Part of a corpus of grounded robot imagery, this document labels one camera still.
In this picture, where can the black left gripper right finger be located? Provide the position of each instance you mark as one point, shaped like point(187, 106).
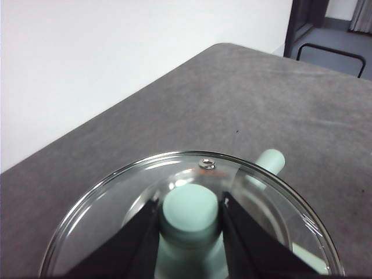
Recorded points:
point(253, 244)

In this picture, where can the glass lid with green knob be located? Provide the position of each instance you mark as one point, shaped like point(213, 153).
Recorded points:
point(190, 209)

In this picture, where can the dark door frame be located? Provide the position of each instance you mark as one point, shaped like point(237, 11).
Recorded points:
point(302, 26)

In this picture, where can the grey curtain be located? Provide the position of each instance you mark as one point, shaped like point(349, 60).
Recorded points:
point(361, 14)

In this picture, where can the black metal tube frame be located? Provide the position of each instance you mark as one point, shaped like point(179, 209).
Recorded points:
point(331, 50)

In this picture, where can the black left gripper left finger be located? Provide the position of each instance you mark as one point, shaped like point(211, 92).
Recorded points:
point(130, 244)

